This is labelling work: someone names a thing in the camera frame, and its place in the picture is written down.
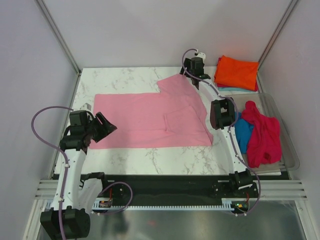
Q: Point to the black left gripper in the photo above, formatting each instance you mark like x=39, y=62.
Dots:
x=105, y=129

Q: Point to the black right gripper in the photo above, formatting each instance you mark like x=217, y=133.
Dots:
x=187, y=65

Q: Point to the pink t shirt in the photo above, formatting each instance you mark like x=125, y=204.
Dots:
x=173, y=117

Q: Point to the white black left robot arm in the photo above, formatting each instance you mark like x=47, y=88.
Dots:
x=68, y=216

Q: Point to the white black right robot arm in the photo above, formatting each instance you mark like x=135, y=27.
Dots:
x=223, y=115

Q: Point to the teal folded t shirt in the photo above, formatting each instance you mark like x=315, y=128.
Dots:
x=232, y=89

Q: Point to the orange folded t shirt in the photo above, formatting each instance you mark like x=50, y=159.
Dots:
x=236, y=73

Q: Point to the blue crumpled t shirt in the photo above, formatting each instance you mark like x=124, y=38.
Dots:
x=243, y=133

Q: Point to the crimson crumpled t shirt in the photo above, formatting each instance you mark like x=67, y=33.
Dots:
x=264, y=145

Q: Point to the clear plastic bin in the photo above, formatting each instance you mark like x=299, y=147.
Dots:
x=266, y=105

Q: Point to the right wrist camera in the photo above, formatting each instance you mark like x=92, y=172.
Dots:
x=198, y=61

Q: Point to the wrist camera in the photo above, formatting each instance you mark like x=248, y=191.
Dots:
x=81, y=117
x=198, y=61

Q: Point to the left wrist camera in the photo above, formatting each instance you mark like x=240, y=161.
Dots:
x=81, y=117

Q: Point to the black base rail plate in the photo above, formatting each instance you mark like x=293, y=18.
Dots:
x=160, y=190

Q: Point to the right aluminium frame post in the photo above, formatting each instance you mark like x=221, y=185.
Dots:
x=278, y=30

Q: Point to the aluminium frame post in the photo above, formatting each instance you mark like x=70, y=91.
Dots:
x=278, y=30
x=58, y=35

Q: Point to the left aluminium frame post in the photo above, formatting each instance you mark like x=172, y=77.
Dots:
x=58, y=35

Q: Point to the white slotted cable duct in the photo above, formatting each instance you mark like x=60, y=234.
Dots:
x=101, y=205

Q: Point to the aluminium front frame rail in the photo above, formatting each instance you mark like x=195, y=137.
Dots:
x=271, y=190

